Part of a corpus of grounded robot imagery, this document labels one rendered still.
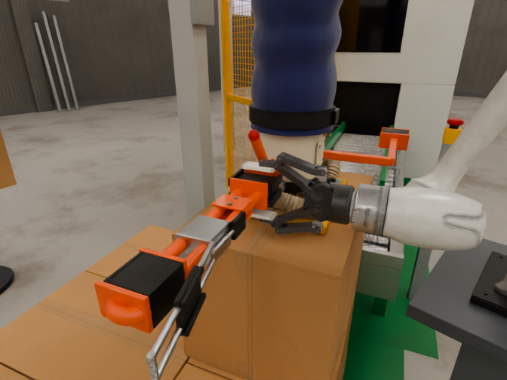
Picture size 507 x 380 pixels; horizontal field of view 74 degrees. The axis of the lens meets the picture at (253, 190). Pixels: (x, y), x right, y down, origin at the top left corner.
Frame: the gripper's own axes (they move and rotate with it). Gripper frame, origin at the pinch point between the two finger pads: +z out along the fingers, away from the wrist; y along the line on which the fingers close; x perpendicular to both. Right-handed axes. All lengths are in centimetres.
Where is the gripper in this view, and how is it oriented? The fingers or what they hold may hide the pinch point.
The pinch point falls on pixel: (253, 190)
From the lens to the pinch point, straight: 70.4
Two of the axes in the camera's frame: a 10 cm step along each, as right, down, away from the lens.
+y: 0.0, 9.2, 3.9
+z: -9.2, -1.5, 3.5
